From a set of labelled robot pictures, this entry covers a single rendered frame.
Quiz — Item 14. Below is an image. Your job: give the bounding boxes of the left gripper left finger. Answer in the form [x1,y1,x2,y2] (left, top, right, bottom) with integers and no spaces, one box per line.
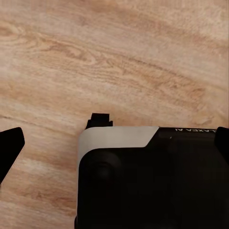
[0,127,25,184]

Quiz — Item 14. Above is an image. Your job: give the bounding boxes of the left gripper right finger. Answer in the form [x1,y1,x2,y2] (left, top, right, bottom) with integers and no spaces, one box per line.
[214,127,229,165]

